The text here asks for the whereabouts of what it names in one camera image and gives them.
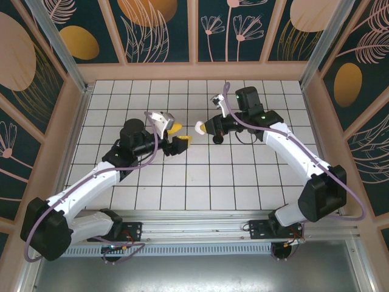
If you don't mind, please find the grey metal sheet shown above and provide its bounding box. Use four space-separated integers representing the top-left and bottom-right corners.
18 240 377 292

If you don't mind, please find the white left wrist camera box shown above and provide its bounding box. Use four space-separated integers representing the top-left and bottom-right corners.
150 111 176 136

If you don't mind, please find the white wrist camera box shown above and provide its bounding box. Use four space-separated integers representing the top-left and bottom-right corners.
211 93 228 119
150 111 176 136

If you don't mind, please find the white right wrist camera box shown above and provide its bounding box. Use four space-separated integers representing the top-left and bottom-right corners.
211 93 228 119

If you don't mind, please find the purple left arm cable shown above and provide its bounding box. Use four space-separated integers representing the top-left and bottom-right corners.
24 111 147 265

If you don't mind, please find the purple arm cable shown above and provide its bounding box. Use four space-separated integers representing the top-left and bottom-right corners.
223 82 367 244
24 111 147 265

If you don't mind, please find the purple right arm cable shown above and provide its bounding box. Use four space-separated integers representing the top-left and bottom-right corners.
223 82 367 244

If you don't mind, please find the aluminium mounting rail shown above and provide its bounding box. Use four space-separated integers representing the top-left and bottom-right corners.
29 208 361 244

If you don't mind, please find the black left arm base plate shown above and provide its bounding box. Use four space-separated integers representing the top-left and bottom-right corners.
87 221 143 243

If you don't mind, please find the perforated metal cable tray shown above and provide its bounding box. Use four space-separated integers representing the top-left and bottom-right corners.
60 242 274 258

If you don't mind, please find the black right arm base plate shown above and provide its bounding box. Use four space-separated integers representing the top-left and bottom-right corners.
248 218 305 241

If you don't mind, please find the aluminium corner post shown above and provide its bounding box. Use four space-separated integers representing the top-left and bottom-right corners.
299 0 364 89
24 0 92 94

